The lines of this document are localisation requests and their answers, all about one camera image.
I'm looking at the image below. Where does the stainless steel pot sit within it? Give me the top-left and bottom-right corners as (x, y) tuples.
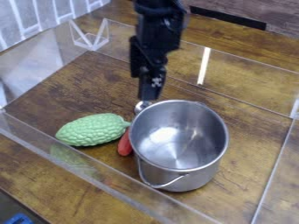
(129, 100), (229, 192)

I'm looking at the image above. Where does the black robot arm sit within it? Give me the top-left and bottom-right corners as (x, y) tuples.
(129, 0), (187, 101)

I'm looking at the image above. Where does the clear acrylic bracket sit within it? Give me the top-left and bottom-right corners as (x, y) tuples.
(69, 18), (109, 52)

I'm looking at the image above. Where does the blue object at corner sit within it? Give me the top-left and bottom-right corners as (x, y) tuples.
(4, 213), (33, 224)

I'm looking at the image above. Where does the green bitter gourd toy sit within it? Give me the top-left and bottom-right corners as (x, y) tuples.
(55, 113), (131, 146)

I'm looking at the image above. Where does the black wall strip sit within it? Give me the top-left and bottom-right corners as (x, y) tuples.
(189, 5), (267, 31)

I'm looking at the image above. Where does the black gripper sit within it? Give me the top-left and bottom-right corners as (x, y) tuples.
(128, 14), (184, 102)

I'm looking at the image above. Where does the pink handled metal spoon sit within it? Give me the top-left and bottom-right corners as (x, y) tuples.
(116, 100), (153, 158)

